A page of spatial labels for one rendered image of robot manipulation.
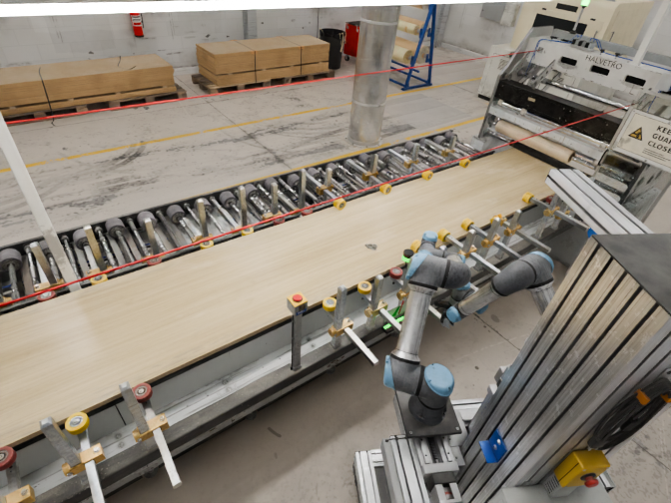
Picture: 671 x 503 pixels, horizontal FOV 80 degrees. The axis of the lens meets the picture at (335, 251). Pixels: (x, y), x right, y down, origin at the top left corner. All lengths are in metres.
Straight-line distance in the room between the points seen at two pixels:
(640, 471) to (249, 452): 2.47
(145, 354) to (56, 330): 0.48
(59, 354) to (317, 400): 1.55
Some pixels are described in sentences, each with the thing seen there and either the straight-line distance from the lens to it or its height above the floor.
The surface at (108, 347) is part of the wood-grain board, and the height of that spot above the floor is 0.90.
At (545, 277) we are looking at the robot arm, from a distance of 1.84.
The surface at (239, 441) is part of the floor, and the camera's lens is 2.82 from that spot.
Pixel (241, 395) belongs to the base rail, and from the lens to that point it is 2.15.
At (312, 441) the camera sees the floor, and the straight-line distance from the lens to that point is 2.80.
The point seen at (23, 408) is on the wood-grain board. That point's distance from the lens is 2.18.
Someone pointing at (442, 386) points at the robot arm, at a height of 1.27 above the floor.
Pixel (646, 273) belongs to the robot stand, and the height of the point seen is 2.03.
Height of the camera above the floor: 2.54
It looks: 40 degrees down
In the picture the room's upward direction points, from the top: 6 degrees clockwise
